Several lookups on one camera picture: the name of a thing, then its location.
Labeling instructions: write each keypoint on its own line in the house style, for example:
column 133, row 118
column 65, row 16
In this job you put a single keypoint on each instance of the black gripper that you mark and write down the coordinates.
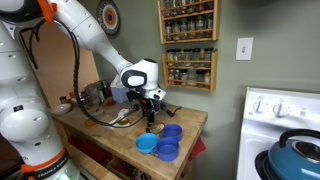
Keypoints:
column 136, row 98

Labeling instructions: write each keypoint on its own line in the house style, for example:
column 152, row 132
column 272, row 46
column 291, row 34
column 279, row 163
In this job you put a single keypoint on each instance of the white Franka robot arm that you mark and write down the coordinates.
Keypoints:
column 20, row 116

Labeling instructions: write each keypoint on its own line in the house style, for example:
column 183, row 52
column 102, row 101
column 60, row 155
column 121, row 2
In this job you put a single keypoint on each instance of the jar with red lid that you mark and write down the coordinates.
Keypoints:
column 72, row 96

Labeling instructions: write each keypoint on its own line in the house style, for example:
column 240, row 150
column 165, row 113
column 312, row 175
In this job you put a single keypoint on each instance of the light blue plastic bowl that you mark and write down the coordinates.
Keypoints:
column 146, row 142

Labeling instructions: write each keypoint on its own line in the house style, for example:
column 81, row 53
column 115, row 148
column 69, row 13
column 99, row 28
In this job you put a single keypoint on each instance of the gold metal lid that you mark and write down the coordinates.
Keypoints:
column 123, row 121

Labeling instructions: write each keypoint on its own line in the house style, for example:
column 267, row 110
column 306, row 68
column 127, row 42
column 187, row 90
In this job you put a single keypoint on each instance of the wooden butcher block table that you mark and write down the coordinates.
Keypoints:
column 126, row 140

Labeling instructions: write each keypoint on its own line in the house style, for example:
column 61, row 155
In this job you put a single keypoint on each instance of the dark blue plastic cup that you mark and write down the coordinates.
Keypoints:
column 166, row 149

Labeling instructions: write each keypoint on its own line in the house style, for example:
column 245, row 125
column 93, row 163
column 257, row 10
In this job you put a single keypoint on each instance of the clear plastic container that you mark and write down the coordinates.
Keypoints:
column 96, row 111

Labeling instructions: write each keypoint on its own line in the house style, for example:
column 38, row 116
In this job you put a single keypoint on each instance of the red cloth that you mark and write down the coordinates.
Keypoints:
column 198, row 148

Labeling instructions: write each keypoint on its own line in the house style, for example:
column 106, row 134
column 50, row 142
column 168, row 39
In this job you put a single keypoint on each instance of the white ceramic bowl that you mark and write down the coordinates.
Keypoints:
column 60, row 109

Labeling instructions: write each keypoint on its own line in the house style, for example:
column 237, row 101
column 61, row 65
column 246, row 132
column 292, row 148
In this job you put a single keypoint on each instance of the white electric stove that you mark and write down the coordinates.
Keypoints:
column 260, row 133

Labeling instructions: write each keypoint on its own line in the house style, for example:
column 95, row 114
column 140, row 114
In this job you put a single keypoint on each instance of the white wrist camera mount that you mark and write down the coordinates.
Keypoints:
column 157, row 94

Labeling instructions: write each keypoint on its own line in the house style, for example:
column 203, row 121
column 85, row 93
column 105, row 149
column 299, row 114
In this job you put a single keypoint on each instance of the wooden wall spice rack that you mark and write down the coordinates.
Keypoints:
column 188, row 38
column 190, row 86

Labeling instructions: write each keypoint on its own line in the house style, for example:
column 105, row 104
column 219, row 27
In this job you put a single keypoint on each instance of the patterned decorative wall plate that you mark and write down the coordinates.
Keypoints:
column 108, row 16

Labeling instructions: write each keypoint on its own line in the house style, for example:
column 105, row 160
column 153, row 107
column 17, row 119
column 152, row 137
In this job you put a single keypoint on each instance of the white light switch plate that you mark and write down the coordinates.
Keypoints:
column 244, row 48

